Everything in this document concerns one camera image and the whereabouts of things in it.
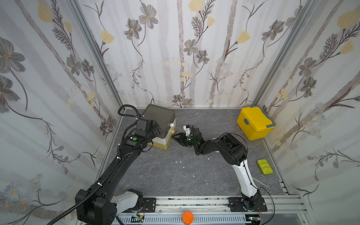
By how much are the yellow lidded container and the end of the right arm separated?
1.22 ft

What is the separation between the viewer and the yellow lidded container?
93 cm

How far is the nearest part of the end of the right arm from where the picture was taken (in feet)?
2.74
